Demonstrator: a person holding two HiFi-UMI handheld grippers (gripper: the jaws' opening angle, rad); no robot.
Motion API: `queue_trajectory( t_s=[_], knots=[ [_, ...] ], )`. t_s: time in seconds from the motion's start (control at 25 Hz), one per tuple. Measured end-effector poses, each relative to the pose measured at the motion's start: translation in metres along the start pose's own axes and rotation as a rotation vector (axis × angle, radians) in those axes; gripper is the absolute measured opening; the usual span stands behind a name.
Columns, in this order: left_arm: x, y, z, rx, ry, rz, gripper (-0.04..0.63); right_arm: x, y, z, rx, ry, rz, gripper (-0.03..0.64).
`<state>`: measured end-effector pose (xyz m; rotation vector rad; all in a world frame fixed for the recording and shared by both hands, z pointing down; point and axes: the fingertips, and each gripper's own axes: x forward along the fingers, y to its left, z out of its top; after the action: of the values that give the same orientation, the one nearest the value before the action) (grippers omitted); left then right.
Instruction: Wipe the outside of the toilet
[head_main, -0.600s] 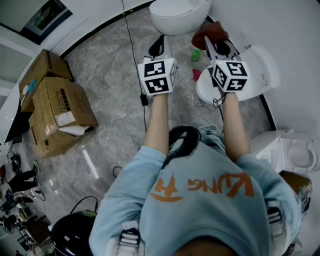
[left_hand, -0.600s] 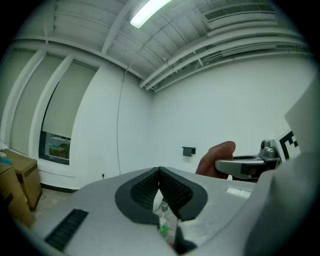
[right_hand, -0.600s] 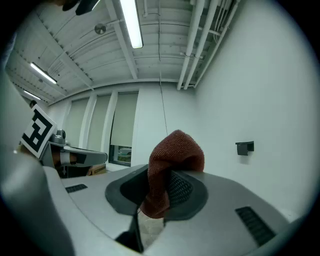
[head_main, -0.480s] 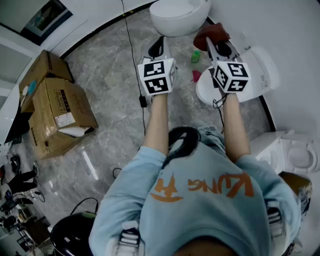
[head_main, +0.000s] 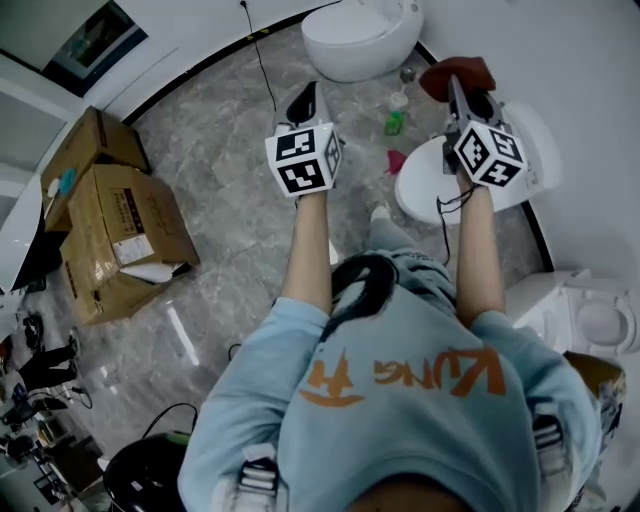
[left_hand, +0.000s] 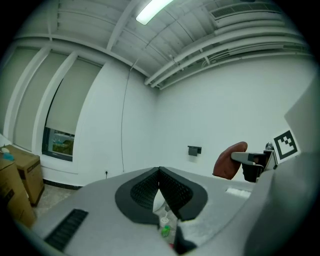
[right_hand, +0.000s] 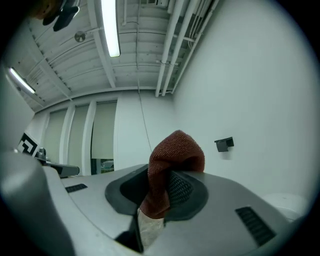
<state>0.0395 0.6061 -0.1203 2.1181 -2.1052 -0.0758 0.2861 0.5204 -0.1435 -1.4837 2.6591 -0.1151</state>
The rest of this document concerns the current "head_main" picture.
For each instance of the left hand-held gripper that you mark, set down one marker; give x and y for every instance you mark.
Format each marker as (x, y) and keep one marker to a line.
(305, 165)

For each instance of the yellow and black hazard tape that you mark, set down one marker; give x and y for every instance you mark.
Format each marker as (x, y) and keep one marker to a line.
(257, 34)

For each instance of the red-brown cloth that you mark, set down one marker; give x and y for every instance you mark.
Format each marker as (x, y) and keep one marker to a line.
(457, 67)

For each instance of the green bottle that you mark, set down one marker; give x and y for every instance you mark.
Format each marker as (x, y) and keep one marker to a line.
(395, 124)

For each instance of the white oval basin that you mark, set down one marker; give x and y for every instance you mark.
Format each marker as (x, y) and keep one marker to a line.
(360, 40)

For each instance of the brown cardboard box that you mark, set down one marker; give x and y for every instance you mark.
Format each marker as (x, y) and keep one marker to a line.
(90, 145)
(130, 235)

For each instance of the brown bag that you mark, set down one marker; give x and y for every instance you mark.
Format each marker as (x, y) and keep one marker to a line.
(595, 372)

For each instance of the white bathtub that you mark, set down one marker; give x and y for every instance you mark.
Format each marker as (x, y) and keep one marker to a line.
(20, 235)

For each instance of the white and blue round disc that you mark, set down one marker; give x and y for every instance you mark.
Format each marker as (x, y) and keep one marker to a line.
(61, 184)

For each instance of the black round stool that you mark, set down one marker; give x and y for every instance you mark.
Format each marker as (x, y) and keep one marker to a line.
(145, 475)

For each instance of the person's right forearm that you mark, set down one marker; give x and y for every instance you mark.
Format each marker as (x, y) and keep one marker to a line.
(477, 260)

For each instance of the pink cloth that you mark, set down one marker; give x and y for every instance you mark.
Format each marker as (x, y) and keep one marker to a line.
(396, 161)

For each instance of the dark framed window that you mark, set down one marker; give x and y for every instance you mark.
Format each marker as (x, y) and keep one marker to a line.
(95, 40)

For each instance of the white shoe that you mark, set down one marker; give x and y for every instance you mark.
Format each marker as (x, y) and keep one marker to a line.
(380, 214)

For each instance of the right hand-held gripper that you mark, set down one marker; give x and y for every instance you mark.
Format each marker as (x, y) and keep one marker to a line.
(490, 155)

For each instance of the person's left forearm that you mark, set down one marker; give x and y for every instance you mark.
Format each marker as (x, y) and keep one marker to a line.
(310, 250)

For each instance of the white toilet with raised lid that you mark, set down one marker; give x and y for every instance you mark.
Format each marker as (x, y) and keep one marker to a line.
(425, 175)

